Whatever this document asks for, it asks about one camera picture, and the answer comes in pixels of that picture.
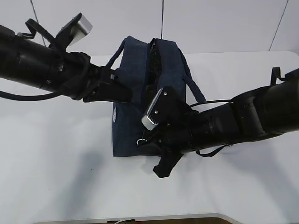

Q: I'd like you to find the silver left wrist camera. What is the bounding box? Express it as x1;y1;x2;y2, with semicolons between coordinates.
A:
55;13;93;49

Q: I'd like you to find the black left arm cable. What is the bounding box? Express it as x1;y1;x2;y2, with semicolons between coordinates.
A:
0;90;61;102

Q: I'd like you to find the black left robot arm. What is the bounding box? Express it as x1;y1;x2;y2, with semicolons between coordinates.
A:
0;26;132;103

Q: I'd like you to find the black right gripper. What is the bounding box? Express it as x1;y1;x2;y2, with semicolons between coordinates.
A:
137;110;210;178

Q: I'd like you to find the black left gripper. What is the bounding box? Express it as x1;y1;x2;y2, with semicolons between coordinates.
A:
63;52;132;103

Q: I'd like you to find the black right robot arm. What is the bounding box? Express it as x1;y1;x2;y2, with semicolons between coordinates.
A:
136;67;299;178

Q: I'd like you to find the dark blue lunch bag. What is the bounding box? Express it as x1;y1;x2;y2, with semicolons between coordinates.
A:
107;36;206;157

